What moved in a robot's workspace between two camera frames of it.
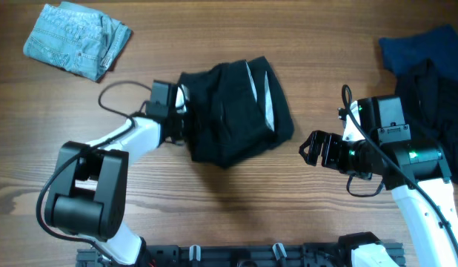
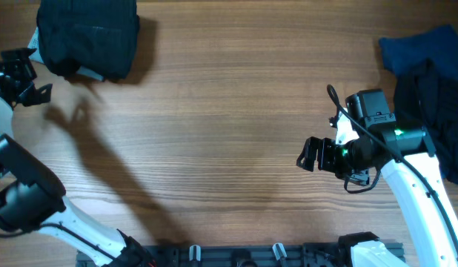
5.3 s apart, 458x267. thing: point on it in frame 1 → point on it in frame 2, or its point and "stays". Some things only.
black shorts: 236,110 → 100,35
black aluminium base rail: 228,255 stays
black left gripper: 188,131 → 18,63
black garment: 434,106 stays
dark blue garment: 442,45 stays
